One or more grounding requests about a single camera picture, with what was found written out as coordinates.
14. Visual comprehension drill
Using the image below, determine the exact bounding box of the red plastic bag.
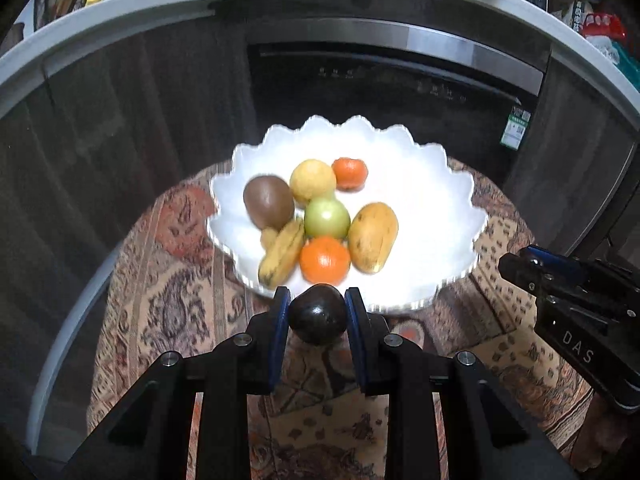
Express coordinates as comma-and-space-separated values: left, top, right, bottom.
582, 12, 626, 42

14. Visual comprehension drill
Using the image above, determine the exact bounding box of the brown kiwi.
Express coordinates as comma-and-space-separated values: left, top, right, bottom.
243, 175, 296, 231

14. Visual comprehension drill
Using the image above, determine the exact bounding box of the large orange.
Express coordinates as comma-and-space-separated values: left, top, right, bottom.
299, 236, 352, 285

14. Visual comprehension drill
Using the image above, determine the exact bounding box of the dark wooden cabinet door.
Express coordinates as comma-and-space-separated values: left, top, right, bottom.
0, 25, 256, 361
502, 55, 640, 261

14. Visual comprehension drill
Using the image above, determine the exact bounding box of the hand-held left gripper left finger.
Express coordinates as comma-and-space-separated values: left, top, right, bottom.
62, 286, 292, 480

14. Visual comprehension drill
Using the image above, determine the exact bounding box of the green apple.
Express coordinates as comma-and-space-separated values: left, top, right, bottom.
303, 197, 351, 241

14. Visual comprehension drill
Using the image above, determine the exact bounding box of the small tangerine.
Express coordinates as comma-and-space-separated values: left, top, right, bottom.
332, 157, 369, 191

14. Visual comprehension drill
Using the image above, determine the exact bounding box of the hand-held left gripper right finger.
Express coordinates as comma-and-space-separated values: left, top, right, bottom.
344, 286, 576, 480

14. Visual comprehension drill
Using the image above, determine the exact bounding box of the yellow banana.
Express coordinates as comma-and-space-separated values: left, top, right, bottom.
257, 217, 306, 288

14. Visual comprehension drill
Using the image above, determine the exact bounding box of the white scalloped bowl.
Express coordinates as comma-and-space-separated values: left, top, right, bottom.
207, 115, 488, 316

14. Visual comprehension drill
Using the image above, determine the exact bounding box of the yellow mango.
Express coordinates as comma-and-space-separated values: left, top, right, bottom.
348, 202, 400, 275

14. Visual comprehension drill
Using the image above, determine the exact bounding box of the yellow lemon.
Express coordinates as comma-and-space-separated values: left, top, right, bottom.
289, 159, 337, 206

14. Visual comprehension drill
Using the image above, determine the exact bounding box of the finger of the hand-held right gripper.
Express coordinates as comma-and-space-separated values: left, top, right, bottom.
522, 245, 640, 301
498, 252, 608, 311

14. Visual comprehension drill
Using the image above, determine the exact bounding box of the teal plastic bag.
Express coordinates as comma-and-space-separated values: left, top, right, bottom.
610, 42, 640, 77

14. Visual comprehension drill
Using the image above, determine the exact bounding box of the patterned brown tablecloth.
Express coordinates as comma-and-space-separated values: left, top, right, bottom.
87, 155, 601, 480

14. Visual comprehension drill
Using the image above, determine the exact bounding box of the dark avocado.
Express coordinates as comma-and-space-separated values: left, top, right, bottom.
290, 283, 348, 346

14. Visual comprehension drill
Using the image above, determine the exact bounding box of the green white sticker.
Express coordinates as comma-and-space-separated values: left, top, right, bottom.
501, 107, 532, 150

